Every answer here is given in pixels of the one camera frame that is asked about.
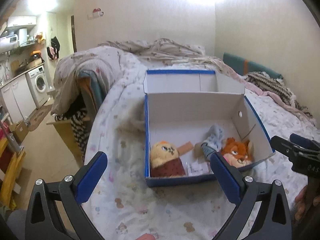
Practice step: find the brown cardboard box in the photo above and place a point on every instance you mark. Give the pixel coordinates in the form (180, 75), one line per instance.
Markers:
(19, 131)

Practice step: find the blue and white cardboard box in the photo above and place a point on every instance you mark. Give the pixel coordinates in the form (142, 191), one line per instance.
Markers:
(182, 105)

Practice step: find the white kitchen cabinet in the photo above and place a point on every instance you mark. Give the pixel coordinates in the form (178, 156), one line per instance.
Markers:
(17, 99)

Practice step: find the yellow bear plush toy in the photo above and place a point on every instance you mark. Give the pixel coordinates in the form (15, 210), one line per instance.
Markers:
(165, 161)

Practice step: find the yellow wooden chair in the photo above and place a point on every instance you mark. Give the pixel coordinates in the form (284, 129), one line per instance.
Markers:
(11, 173)

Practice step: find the striped knitted blanket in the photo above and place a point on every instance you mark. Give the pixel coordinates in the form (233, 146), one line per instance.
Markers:
(266, 83)

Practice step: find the white floral bed quilt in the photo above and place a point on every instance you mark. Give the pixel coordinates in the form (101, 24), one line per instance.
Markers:
(122, 206)

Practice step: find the orange fox plush toy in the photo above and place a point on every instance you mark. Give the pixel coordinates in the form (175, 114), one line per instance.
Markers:
(242, 151)

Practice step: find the beige crumpled blanket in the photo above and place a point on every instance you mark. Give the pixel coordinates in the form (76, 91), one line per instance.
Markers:
(104, 62)

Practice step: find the white washing machine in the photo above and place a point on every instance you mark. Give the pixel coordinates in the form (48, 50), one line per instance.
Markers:
(38, 85)

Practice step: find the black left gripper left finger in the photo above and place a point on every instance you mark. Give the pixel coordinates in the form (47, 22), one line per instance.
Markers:
(86, 179)

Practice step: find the teal cushion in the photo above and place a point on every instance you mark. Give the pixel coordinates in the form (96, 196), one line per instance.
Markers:
(243, 66)

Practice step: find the light blue fluffy sock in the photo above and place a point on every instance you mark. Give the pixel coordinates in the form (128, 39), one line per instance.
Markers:
(214, 142)

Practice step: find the person's right hand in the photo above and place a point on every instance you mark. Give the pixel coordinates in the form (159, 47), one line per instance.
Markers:
(299, 201)

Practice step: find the pink round plush toy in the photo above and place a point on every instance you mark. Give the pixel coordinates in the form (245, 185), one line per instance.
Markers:
(231, 160)

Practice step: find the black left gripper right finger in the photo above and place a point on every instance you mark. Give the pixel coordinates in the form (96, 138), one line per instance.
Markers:
(229, 178)

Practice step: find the red wall decoration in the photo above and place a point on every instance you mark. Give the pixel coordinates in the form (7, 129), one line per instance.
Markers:
(96, 13)

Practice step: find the white paper tag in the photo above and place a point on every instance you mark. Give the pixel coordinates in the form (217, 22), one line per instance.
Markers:
(197, 169)

